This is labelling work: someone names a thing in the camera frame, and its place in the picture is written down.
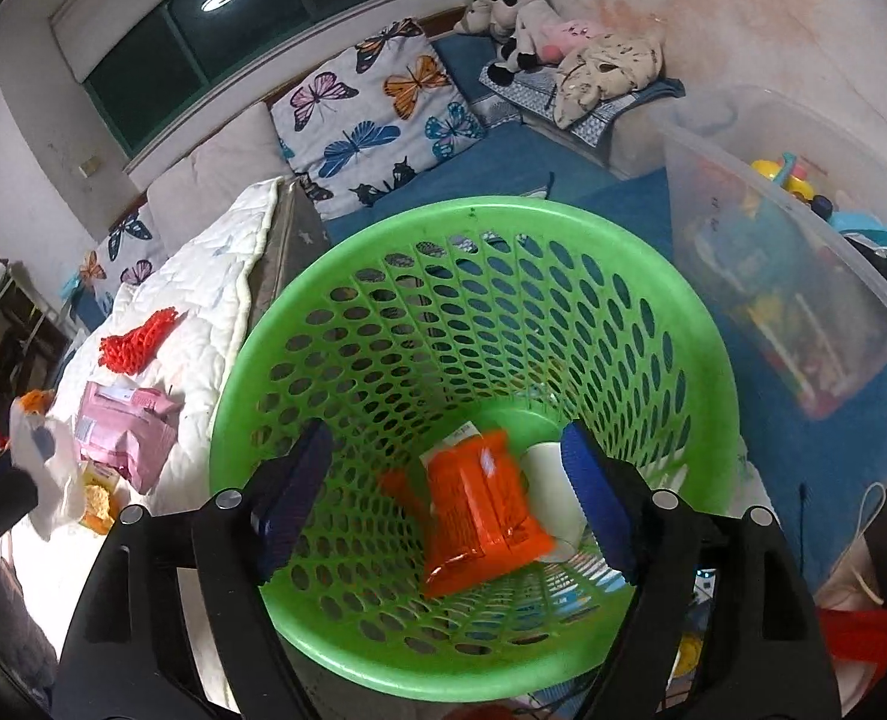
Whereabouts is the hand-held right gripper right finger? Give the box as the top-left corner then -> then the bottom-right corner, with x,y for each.
559,420 -> 841,720

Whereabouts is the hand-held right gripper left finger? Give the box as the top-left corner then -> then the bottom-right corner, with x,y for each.
52,420 -> 335,720

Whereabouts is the white plastic bag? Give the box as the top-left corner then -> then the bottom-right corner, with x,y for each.
10,390 -> 88,541

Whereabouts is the orange snack packet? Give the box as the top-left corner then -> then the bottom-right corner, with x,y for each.
379,429 -> 570,599

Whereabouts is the red foam fruit net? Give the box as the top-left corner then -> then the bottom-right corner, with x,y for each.
98,306 -> 190,374

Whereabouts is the green plastic mesh basket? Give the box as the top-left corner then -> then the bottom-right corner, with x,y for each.
209,196 -> 740,702

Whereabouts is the white plastic cup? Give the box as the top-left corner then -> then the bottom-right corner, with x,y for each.
522,441 -> 594,563

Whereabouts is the yellow noodle packet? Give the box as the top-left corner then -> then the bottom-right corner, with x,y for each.
76,461 -> 133,537

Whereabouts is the pink snack packet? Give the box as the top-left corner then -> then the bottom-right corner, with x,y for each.
74,382 -> 184,494

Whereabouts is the dark metal shelf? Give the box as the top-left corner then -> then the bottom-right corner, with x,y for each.
0,259 -> 70,391

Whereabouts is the white quilted blanket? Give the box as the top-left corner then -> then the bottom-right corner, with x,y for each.
0,176 -> 279,720

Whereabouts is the small butterfly print pillow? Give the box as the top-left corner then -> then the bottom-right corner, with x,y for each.
64,206 -> 167,316

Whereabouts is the red cloth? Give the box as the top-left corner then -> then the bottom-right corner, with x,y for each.
818,607 -> 887,683

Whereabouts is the clear plastic storage box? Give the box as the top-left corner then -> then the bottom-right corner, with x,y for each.
653,86 -> 887,421

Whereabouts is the plain grey pillow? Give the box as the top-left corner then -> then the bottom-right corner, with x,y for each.
143,101 -> 294,241

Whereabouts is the pile of colourful toys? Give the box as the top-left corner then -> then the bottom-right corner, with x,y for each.
683,154 -> 887,406

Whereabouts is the large butterfly print pillow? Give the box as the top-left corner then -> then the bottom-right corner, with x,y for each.
269,15 -> 489,222

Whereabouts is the blue patterned folded blanket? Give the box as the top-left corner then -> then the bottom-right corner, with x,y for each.
479,60 -> 688,147

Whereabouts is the beige spotted cloth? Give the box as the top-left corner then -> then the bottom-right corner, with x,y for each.
552,34 -> 665,128

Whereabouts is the pink plush toy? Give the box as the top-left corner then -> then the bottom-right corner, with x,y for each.
537,19 -> 617,65

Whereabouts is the green framed window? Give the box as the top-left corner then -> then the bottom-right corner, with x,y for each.
49,0 -> 459,158

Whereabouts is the black and white cow plush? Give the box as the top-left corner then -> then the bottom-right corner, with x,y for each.
486,0 -> 564,87

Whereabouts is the small beige plush toy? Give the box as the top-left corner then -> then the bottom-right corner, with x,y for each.
454,0 -> 498,35

